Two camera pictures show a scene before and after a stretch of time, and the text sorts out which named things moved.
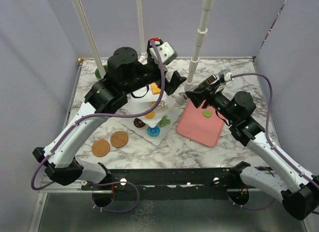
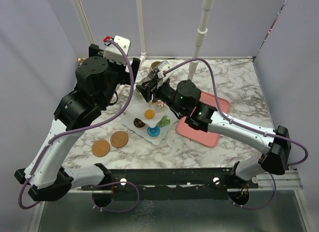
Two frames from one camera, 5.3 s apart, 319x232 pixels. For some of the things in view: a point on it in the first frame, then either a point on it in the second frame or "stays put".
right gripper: [202, 92] -> [151, 89]
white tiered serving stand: [152, 114] stays put
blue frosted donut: [154, 131] stays put
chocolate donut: [138, 123] stays put
